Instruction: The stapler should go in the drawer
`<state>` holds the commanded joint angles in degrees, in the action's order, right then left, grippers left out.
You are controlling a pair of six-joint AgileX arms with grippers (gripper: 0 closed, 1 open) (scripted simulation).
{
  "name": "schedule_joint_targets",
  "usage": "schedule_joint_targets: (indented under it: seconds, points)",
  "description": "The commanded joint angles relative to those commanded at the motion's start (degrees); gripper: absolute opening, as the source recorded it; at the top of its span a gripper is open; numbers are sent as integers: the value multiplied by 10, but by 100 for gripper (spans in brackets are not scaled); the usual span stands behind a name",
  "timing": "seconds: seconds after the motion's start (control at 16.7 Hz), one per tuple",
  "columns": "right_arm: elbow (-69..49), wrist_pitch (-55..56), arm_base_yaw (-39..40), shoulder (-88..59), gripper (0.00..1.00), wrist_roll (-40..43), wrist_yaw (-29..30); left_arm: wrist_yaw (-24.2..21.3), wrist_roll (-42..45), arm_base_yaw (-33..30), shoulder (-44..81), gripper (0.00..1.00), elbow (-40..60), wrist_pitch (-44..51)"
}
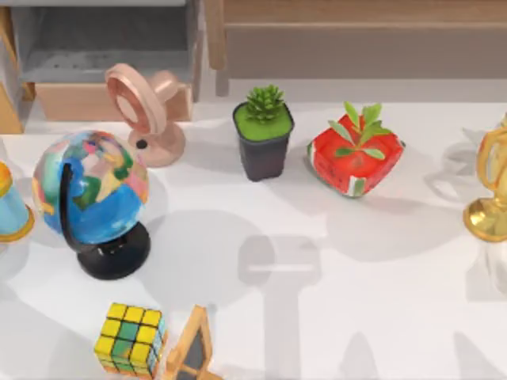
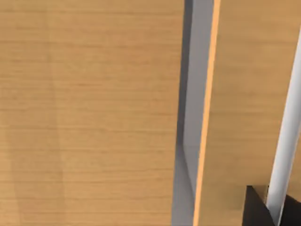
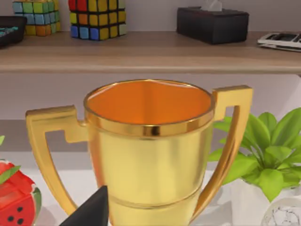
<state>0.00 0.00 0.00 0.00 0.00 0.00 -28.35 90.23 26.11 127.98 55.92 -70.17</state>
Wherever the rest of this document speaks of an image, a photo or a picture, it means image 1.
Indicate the green plant in black pot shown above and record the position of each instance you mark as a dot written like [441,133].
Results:
[263,138]

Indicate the plant in red watermelon pot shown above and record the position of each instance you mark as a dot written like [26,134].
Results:
[352,162]

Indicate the pink desk fan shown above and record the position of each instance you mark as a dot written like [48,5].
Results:
[150,118]

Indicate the colourful globe on black stand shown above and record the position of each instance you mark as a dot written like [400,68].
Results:
[95,186]

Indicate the wooden framed blackboard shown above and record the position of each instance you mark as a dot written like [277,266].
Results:
[194,348]

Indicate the wooden cupboard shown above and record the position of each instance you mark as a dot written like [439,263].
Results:
[356,39]

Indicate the yellow puzzle cube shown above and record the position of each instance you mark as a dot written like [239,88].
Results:
[130,340]

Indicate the pale wooden drawer front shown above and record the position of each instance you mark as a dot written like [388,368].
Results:
[79,101]

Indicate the grey pierced drawer inside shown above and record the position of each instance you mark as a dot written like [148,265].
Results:
[103,43]

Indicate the gold trophy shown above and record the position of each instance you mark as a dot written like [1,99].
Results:
[491,190]

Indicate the blue and orange cone toy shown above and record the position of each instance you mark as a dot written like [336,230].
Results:
[12,206]

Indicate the wooden cabinet with drawer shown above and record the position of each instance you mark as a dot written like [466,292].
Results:
[10,91]

